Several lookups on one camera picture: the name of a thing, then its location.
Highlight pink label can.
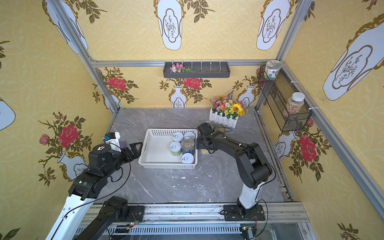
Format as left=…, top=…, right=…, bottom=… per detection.
left=181, top=153, right=195, bottom=164
left=184, top=132, right=196, bottom=140

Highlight yellow label white lid can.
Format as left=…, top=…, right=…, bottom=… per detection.
left=200, top=149, right=210, bottom=155

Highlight purple pink silicone spatula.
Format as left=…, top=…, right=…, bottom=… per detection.
left=119, top=141, right=128, bottom=149

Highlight pink flowers in shelf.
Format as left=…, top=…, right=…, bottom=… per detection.
left=170, top=63, right=192, bottom=73

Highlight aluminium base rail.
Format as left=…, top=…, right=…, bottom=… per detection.
left=74, top=202, right=316, bottom=240

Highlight black wire wall basket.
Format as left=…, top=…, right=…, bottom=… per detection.
left=255, top=66, right=312, bottom=132

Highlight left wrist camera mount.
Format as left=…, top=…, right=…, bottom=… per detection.
left=104, top=132, right=121, bottom=152

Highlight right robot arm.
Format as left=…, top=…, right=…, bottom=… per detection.
left=196, top=123, right=275, bottom=222

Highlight grey wall shelf tray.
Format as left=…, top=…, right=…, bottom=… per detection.
left=163, top=61, right=231, bottom=79

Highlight blue label gold lid can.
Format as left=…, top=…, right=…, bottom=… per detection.
left=180, top=137, right=196, bottom=155

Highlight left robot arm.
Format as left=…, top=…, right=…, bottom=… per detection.
left=47, top=142, right=145, bottom=240

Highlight green label jar white lid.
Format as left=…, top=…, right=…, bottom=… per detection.
left=264, top=60, right=282, bottom=81

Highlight green label white lid can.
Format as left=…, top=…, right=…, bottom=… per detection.
left=170, top=142, right=182, bottom=157

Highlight clear jar white lid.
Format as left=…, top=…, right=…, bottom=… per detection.
left=284, top=92, right=305, bottom=118

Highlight white picket fence flower planter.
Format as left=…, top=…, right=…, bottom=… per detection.
left=209, top=97, right=248, bottom=128

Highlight white perforated plastic basket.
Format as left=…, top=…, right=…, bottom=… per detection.
left=139, top=129, right=198, bottom=170

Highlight orange label white lid can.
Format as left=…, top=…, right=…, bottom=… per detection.
left=172, top=132, right=184, bottom=143

